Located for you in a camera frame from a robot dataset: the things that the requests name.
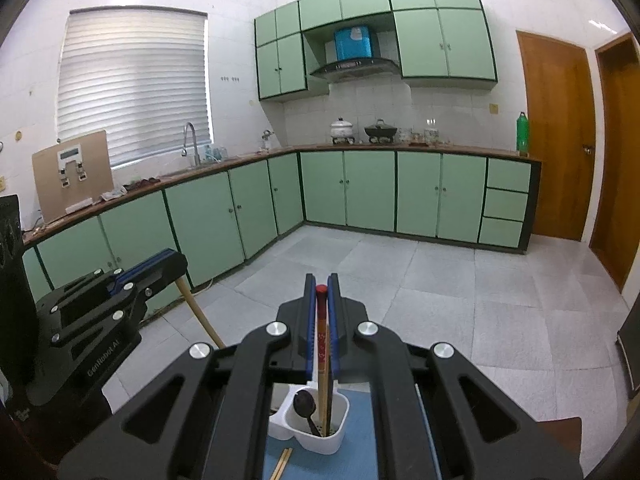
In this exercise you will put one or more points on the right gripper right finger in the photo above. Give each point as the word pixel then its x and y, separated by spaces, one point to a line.
pixel 436 415

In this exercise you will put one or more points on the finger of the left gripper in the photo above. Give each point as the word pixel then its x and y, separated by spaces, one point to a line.
pixel 151 276

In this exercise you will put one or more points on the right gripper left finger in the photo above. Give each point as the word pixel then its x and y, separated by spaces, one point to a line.
pixel 206 415

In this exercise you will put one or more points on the black plastic spoon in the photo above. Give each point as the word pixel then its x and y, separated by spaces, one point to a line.
pixel 304 406

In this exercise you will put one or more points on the red-tipped wooden chopstick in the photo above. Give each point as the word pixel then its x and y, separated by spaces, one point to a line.
pixel 324 367

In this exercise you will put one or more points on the green lower kitchen cabinets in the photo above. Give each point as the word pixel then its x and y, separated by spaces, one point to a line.
pixel 222 215

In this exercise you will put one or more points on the green kitchen cabinets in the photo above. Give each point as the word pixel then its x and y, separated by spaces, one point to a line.
pixel 307 46
pixel 222 215

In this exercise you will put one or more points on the green upper kitchen cabinets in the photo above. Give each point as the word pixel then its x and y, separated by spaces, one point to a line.
pixel 307 46

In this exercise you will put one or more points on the white two-compartment utensil holder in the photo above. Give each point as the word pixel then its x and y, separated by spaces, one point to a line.
pixel 285 424

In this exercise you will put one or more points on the blue table mat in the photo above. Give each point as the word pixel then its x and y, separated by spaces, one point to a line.
pixel 293 452

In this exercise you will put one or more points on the light bamboo chopstick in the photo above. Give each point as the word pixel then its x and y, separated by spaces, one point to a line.
pixel 281 464

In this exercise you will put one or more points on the chrome sink faucet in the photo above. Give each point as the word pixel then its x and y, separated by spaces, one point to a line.
pixel 190 144

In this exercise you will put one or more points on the brown cardboard board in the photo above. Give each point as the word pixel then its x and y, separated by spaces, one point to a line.
pixel 72 175

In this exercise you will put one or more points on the brown wooden stool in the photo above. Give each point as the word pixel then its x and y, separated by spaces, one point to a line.
pixel 567 431

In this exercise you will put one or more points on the small white kettle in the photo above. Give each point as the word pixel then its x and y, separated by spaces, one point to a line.
pixel 267 139

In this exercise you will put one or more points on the white window blind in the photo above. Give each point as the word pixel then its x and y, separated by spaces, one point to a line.
pixel 138 72

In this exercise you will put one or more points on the white cooking pot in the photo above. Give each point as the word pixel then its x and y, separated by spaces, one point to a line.
pixel 342 132

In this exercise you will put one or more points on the right wooden door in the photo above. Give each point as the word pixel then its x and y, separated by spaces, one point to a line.
pixel 615 237

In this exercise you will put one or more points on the wooden door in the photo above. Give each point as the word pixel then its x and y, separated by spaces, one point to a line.
pixel 562 132
pixel 615 237

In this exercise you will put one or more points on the black wok with lid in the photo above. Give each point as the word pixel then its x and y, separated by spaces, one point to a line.
pixel 381 133

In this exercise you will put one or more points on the glass cups on counter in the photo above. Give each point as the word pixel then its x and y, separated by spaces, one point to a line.
pixel 426 136

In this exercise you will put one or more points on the black range hood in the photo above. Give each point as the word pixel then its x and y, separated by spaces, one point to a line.
pixel 356 68

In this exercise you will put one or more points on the green bottle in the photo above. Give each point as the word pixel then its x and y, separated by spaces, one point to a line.
pixel 522 133

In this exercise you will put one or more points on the blue box on hood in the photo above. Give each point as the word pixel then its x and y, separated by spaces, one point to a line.
pixel 355 42

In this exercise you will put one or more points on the left wooden door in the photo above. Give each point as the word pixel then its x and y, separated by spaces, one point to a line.
pixel 562 132

